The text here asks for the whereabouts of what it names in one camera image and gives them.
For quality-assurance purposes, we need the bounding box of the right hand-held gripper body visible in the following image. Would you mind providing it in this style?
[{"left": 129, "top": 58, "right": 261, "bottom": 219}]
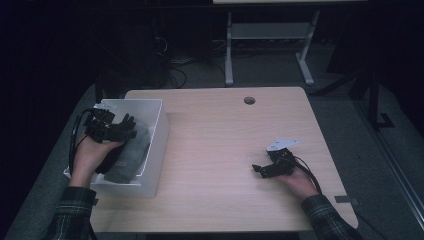
[{"left": 265, "top": 137, "right": 300, "bottom": 178}]

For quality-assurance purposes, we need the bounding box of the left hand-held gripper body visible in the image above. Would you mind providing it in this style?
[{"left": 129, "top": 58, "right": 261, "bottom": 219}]
[{"left": 82, "top": 102, "right": 138, "bottom": 145}]

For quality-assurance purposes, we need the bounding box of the white storage box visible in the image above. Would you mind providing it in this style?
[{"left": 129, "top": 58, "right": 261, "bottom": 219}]
[{"left": 63, "top": 97, "right": 170, "bottom": 198}]

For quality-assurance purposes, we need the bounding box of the gray knit sweater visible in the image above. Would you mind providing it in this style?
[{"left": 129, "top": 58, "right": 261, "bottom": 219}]
[{"left": 103, "top": 123, "right": 152, "bottom": 185}]

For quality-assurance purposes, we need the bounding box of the person's right hand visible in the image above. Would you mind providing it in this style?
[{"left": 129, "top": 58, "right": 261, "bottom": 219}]
[{"left": 275, "top": 165, "right": 321, "bottom": 200}]

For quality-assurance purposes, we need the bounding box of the person's left hand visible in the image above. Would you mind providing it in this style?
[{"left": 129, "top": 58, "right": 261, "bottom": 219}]
[{"left": 68, "top": 132, "right": 125, "bottom": 188}]

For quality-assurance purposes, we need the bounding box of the gray tape strip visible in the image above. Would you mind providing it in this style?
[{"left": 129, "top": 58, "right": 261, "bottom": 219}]
[{"left": 333, "top": 195, "right": 361, "bottom": 206}]

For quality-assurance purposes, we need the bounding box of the black floor stand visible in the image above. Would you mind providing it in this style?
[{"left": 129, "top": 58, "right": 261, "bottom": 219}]
[{"left": 309, "top": 65, "right": 396, "bottom": 132}]

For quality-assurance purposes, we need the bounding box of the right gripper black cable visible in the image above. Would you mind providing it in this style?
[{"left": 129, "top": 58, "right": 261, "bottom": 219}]
[{"left": 291, "top": 155, "right": 324, "bottom": 196}]

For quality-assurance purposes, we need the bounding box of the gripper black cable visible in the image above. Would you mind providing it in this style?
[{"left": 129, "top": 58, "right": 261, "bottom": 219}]
[
  {"left": 291, "top": 155, "right": 324, "bottom": 196},
  {"left": 67, "top": 107, "right": 98, "bottom": 175}
]

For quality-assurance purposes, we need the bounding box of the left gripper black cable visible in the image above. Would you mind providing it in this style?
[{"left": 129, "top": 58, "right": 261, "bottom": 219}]
[{"left": 67, "top": 107, "right": 98, "bottom": 175}]

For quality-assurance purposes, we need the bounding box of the bundle of floor cables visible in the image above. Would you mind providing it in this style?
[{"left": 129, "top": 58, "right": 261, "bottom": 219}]
[{"left": 153, "top": 35, "right": 228, "bottom": 90}]

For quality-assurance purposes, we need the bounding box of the metal floor rail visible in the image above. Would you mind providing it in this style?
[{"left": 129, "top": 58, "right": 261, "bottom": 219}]
[{"left": 352, "top": 98, "right": 424, "bottom": 232}]

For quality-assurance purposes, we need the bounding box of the white metal frame table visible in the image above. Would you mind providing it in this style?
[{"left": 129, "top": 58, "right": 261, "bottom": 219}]
[{"left": 212, "top": 0, "right": 368, "bottom": 87}]

